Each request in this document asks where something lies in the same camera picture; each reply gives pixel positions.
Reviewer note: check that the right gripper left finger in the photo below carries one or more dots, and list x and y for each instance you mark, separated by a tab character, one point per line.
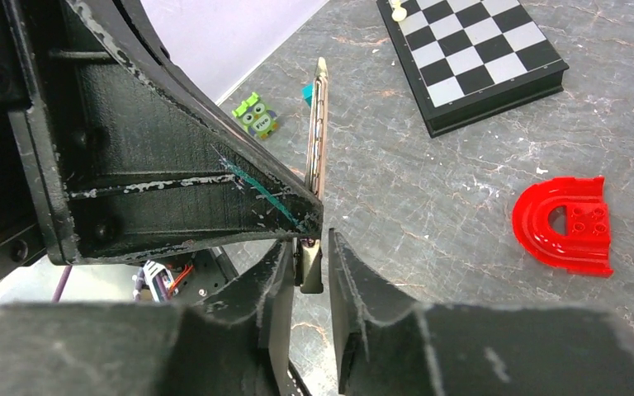
234	342

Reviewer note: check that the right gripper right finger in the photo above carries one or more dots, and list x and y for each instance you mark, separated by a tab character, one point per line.
388	343

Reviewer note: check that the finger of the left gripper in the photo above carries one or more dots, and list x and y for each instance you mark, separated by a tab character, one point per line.
126	158

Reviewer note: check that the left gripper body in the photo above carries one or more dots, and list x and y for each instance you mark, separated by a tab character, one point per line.
32	195

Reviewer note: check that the red plastic arch toy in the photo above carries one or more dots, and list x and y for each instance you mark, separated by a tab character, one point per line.
564	223

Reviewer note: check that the green toy car block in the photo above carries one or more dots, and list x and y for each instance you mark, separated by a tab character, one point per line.
256	117

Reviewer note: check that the teal cube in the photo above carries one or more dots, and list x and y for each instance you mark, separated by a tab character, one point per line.
307	94

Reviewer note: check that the black white chessboard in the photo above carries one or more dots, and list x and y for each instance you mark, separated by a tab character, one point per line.
468	60

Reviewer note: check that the white chess pawn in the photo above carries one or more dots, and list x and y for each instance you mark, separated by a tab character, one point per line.
398	12

